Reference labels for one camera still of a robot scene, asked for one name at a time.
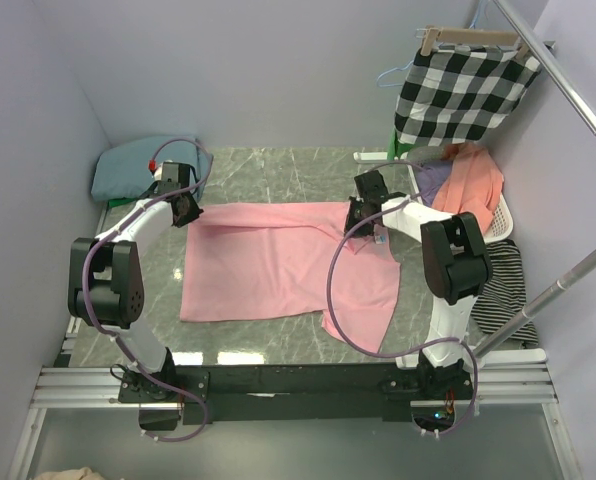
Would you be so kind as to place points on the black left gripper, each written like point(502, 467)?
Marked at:
point(193, 213)

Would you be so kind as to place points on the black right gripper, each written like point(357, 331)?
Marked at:
point(355, 203)

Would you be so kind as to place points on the pink t-shirt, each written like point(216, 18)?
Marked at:
point(256, 261)

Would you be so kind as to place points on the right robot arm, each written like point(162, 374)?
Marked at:
point(456, 263)

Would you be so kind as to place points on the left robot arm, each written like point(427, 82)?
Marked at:
point(105, 280)

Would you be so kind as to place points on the white rack foot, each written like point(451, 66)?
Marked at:
point(370, 157)

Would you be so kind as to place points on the green hanging garment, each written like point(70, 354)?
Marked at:
point(396, 149)

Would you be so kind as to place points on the purple garment in basket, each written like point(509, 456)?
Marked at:
point(430, 178)

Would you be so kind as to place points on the folded teal t-shirt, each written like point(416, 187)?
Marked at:
point(122, 172)

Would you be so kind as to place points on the orange shirt in basket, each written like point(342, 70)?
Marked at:
point(474, 185)

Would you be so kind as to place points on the black white checkered cloth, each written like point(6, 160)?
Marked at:
point(459, 93)

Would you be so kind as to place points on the white laundry basket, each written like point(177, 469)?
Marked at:
point(502, 224)

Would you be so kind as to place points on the wooden clothes hanger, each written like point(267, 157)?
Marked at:
point(432, 35)

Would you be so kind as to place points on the black white striped garment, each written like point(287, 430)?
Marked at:
point(504, 295)

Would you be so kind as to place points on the black mounting base bar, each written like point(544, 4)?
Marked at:
point(293, 392)

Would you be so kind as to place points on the metal clothes rack pole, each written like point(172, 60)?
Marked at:
point(571, 93)

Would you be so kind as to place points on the beige cloth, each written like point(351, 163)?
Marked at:
point(84, 473)

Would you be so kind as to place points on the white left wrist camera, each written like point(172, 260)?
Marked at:
point(155, 167)

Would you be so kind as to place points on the blue wire hanger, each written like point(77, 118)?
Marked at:
point(393, 77)

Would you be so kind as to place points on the aluminium frame rail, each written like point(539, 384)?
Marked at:
point(508, 430)

